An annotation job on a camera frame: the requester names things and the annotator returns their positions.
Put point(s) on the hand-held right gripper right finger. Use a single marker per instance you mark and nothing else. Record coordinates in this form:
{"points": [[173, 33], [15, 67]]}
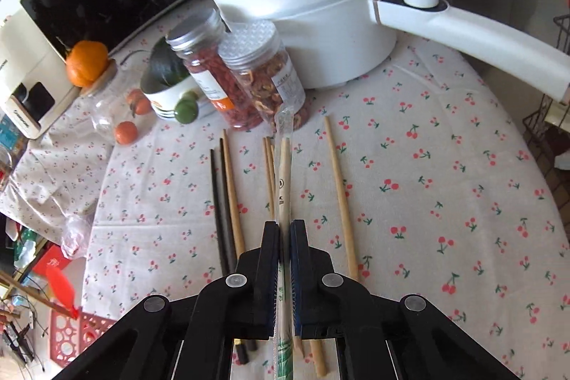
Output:
{"points": [[295, 273]]}

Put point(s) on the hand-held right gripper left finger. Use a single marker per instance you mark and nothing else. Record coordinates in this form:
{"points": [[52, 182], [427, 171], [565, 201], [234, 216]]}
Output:
{"points": [[271, 246]]}

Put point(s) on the black chopstick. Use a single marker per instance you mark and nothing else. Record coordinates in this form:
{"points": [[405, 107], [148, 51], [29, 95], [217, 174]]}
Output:
{"points": [[227, 206], [217, 202]]}

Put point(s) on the wooden chopstick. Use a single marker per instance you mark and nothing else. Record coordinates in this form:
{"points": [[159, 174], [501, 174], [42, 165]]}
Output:
{"points": [[340, 193], [267, 166], [232, 184], [272, 184]]}

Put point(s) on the plastic-wrapped wooden chopsticks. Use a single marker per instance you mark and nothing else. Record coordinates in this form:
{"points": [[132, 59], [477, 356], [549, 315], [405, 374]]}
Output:
{"points": [[285, 184]]}

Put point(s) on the round green fruit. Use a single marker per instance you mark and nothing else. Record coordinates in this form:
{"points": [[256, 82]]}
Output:
{"points": [[186, 108]]}

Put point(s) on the jar of dried fruit slices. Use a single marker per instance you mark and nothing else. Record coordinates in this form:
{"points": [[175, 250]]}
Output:
{"points": [[267, 77]]}

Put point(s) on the jar of red berries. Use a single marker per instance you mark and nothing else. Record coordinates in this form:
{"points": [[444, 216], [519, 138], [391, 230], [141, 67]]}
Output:
{"points": [[209, 86]]}

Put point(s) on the white striped bowl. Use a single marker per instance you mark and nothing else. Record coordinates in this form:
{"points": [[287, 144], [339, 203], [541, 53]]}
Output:
{"points": [[162, 104]]}

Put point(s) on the small orange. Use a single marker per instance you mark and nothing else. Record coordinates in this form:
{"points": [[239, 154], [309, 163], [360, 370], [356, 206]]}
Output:
{"points": [[139, 102], [126, 133]]}

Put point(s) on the clear plastic bag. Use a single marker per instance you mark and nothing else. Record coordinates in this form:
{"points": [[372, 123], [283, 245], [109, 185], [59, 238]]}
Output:
{"points": [[75, 235]]}

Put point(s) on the dark green pumpkin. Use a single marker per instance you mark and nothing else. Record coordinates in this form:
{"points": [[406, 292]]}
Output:
{"points": [[167, 64]]}

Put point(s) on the clear glass jar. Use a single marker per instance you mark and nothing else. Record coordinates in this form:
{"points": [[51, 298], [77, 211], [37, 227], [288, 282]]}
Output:
{"points": [[104, 113]]}

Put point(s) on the red plastic item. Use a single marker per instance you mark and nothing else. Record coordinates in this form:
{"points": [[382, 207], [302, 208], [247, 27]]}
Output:
{"points": [[60, 286]]}

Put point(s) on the white electric pot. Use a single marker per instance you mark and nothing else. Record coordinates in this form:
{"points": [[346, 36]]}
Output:
{"points": [[311, 28]]}

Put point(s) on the red box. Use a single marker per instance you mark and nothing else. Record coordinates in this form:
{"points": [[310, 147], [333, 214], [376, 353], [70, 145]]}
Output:
{"points": [[44, 260]]}

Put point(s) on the red plastic basket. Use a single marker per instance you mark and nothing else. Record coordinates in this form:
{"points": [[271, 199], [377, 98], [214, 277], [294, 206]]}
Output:
{"points": [[62, 344]]}

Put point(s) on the large orange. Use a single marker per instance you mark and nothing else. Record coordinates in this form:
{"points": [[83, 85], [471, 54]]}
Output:
{"points": [[87, 64]]}

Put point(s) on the blue label jar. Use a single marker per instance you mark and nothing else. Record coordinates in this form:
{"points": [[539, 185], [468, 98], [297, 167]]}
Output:
{"points": [[11, 135]]}

